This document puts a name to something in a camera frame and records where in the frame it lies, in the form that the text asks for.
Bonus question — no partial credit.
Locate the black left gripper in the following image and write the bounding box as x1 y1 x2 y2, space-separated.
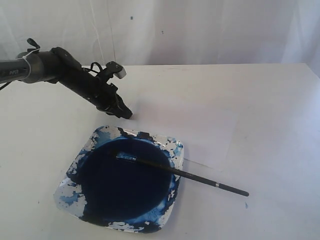
86 81 132 119

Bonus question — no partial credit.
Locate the black paintbrush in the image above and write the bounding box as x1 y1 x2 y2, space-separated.
111 151 250 197

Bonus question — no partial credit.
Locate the white paper sheet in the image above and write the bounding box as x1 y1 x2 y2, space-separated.
119 94 238 171

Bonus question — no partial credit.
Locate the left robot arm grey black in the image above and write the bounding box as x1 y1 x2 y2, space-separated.
0 38 133 119

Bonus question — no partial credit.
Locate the square plate with blue paint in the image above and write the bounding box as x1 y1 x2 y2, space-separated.
53 126 184 234

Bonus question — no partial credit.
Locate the white backdrop curtain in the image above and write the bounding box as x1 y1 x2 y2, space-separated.
0 0 320 65

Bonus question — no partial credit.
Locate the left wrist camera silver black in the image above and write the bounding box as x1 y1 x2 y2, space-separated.
105 61 127 79

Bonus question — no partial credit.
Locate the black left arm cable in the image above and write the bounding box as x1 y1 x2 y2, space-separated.
82 61 106 78

